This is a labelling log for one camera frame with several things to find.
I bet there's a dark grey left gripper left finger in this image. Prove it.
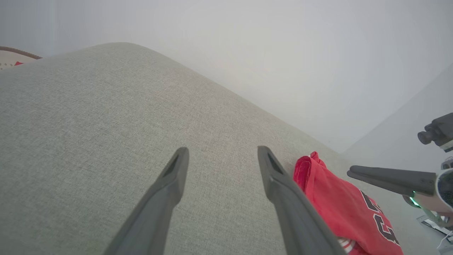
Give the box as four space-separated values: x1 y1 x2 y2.
103 147 190 255

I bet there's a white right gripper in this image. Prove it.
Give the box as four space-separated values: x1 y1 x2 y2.
346 165 453 217

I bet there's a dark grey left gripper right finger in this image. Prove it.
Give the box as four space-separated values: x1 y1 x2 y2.
257 146 346 255

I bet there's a red basketball jersey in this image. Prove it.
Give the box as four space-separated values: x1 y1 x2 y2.
293 151 404 255

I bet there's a grey fabric sofa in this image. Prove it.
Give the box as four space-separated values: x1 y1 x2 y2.
0 42 441 255

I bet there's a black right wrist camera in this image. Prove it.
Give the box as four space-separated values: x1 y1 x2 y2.
417 112 453 153

